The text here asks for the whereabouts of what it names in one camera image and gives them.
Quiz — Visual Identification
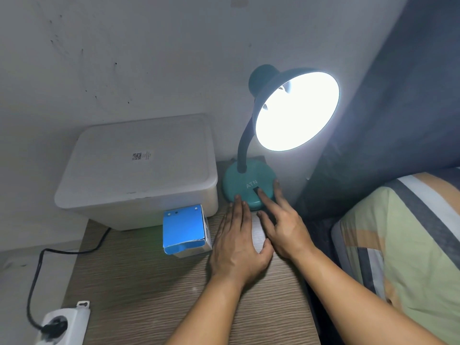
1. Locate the person's right hand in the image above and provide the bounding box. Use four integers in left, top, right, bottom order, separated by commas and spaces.
255, 179, 320, 264

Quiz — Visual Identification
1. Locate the person's left hand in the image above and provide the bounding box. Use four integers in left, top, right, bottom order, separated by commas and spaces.
209, 194, 275, 291

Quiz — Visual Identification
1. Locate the blue and white bulb box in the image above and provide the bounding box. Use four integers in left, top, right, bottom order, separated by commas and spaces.
162, 203, 214, 260

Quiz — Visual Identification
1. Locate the teal desk lamp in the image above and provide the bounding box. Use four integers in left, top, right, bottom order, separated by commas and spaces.
221, 63, 341, 213

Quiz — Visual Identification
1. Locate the white plastic storage box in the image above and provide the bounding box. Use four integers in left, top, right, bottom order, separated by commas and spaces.
87, 175, 219, 232

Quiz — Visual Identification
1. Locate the white storage box lid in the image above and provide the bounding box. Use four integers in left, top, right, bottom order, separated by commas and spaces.
54, 113, 219, 211

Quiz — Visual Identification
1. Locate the white power strip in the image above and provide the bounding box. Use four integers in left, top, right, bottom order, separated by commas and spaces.
37, 300, 92, 345

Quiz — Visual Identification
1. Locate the black lamp power cord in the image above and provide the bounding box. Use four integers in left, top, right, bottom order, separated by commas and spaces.
26, 226, 113, 339

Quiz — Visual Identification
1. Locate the person's right forearm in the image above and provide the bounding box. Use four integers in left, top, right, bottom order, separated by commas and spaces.
293, 246, 448, 345

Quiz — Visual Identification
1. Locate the striped bedding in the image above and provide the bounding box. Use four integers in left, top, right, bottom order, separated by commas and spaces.
330, 171, 460, 345

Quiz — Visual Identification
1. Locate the grey upholstered headboard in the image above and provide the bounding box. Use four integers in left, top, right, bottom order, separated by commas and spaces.
294, 0, 460, 270

